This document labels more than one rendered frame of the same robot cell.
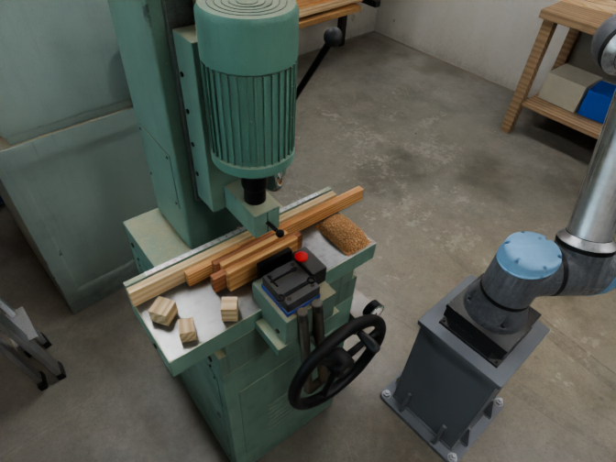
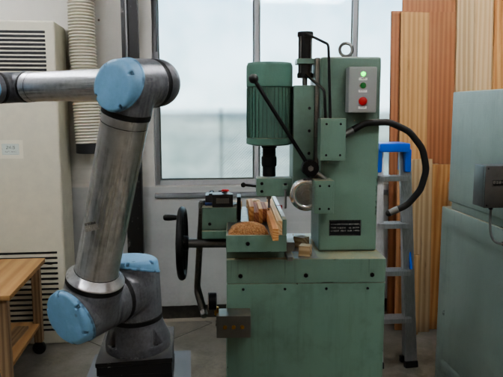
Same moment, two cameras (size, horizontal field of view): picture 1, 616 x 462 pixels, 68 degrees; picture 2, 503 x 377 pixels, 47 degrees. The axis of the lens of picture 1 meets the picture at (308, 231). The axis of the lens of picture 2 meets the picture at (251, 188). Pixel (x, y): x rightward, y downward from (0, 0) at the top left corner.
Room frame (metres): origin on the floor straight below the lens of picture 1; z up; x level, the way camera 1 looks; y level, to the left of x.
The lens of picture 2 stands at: (2.15, -1.66, 1.33)
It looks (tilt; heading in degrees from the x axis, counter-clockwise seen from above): 8 degrees down; 129
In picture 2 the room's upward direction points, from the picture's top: straight up
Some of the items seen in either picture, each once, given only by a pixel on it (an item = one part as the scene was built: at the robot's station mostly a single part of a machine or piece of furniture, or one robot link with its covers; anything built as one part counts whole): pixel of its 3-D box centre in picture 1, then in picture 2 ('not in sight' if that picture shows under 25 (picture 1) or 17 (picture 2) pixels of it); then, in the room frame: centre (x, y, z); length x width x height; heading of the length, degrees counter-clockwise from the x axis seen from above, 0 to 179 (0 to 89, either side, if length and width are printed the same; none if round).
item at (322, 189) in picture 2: not in sight; (322, 195); (1.04, 0.13, 1.02); 0.09 x 0.07 x 0.12; 131
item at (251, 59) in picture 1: (250, 87); (269, 104); (0.80, 0.13, 1.35); 0.18 x 0.18 x 0.31
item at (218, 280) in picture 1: (258, 260); (254, 212); (0.74, 0.12, 0.92); 0.26 x 0.02 x 0.05; 131
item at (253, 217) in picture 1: (252, 208); (274, 188); (0.82, 0.14, 1.03); 0.14 x 0.07 x 0.09; 41
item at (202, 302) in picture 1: (272, 288); (241, 226); (0.70, 0.08, 0.87); 0.61 x 0.30 x 0.06; 131
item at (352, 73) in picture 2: not in sight; (361, 90); (1.13, 0.23, 1.40); 0.10 x 0.06 x 0.16; 41
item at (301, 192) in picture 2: (268, 170); (306, 194); (0.98, 0.12, 1.02); 0.12 x 0.03 x 0.12; 41
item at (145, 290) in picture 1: (244, 242); (273, 212); (0.80, 0.16, 0.93); 0.60 x 0.02 x 0.05; 131
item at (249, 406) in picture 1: (243, 333); (297, 351); (0.89, 0.21, 0.36); 0.58 x 0.45 x 0.71; 41
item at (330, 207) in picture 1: (282, 231); (269, 218); (0.85, 0.07, 0.92); 0.56 x 0.02 x 0.04; 131
